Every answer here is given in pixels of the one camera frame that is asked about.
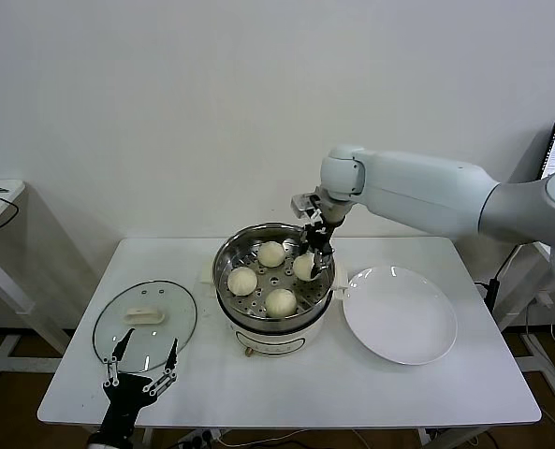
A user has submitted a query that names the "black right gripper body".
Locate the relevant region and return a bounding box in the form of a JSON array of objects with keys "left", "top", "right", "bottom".
[{"left": 299, "top": 223, "right": 334, "bottom": 257}]

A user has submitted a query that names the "white steamed baozi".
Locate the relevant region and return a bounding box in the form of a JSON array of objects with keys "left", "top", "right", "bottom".
[
  {"left": 264, "top": 288, "right": 299, "bottom": 318},
  {"left": 256, "top": 241, "right": 286, "bottom": 268},
  {"left": 226, "top": 268, "right": 259, "bottom": 297},
  {"left": 292, "top": 254, "right": 323, "bottom": 282}
]

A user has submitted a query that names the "white laptop side table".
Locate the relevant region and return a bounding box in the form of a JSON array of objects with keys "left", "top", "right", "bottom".
[{"left": 496, "top": 242, "right": 555, "bottom": 399}]

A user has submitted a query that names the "cream electric cooking pot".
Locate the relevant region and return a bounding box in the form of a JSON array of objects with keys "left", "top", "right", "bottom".
[{"left": 197, "top": 259, "right": 351, "bottom": 360}]

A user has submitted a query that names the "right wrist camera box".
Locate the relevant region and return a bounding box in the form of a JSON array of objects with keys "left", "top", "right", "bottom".
[{"left": 289, "top": 189, "right": 326, "bottom": 222}]

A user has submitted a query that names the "perforated steel steamer basket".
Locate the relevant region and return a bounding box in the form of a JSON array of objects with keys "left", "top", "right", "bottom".
[{"left": 212, "top": 223, "right": 337, "bottom": 324}]

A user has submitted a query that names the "round glass pot lid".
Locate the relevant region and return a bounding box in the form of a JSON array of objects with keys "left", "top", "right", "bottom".
[{"left": 92, "top": 280, "right": 198, "bottom": 373}]

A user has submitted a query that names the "white power strip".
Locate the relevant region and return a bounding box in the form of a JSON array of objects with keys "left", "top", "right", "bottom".
[{"left": 178, "top": 428, "right": 222, "bottom": 445}]

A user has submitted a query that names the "round white plate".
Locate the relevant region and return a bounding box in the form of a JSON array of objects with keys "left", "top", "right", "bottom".
[{"left": 342, "top": 265, "right": 459, "bottom": 366}]

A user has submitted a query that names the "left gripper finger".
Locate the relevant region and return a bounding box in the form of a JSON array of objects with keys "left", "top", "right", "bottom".
[
  {"left": 102, "top": 328, "right": 136, "bottom": 387},
  {"left": 141, "top": 338, "right": 179, "bottom": 398}
]

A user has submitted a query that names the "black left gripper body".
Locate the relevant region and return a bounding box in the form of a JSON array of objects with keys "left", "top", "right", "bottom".
[{"left": 101, "top": 372, "right": 156, "bottom": 430}]

